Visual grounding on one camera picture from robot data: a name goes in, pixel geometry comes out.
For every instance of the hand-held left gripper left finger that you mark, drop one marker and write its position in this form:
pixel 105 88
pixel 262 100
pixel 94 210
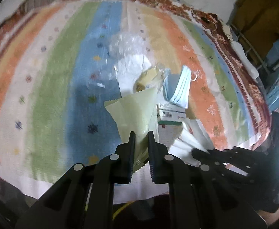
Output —
pixel 131 153

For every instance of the white tissue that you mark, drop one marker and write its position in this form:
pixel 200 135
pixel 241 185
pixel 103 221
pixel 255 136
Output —
pixel 132 66

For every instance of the white cloth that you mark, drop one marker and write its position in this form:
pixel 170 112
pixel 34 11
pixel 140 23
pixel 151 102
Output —
pixel 245 57

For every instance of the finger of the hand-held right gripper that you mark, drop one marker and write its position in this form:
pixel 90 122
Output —
pixel 244 153
pixel 215 161

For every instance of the white and green box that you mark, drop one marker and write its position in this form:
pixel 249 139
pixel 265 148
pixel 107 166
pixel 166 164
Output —
pixel 170 115

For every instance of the metal rack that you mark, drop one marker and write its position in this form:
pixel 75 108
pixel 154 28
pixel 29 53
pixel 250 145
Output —
pixel 250 50

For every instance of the brown curtain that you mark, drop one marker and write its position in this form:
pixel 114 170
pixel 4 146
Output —
pixel 261 12

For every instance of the blue face mask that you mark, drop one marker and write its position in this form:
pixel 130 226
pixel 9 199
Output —
pixel 175 85

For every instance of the white paper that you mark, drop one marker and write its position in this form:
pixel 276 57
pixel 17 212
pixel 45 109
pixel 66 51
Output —
pixel 189 143

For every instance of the yellow wrapper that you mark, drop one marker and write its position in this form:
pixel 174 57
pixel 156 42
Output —
pixel 147 75

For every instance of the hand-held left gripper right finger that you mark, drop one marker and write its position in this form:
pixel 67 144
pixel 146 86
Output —
pixel 151 153

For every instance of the striped pastel blanket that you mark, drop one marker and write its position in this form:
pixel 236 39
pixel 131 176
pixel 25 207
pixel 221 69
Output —
pixel 53 81

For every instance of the person's right forearm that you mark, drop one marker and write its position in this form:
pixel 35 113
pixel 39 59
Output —
pixel 270 218

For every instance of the pale green packet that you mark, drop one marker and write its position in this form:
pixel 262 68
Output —
pixel 134 109

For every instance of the clear plastic bag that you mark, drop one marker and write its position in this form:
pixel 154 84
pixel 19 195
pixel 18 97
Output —
pixel 127 43

